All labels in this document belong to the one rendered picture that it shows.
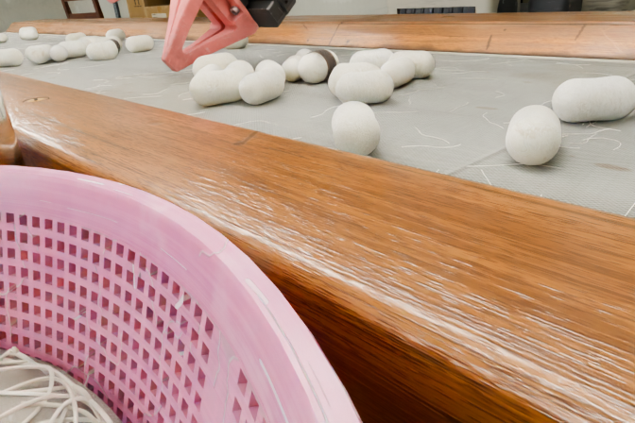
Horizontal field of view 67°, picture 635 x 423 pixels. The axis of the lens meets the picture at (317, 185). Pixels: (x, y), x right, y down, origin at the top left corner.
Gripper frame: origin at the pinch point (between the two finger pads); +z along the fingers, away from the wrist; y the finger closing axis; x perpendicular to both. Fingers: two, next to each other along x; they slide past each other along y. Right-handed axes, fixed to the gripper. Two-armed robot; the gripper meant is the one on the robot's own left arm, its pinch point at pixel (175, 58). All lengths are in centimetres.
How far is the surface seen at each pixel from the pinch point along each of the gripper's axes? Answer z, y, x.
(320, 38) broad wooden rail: -15.3, -3.8, 14.1
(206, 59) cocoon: -0.8, 2.5, 0.9
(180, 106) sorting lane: 4.5, 7.0, -1.0
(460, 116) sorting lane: -0.4, 23.7, 2.8
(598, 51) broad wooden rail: -15.1, 24.7, 14.0
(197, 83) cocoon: 3.3, 9.1, -2.2
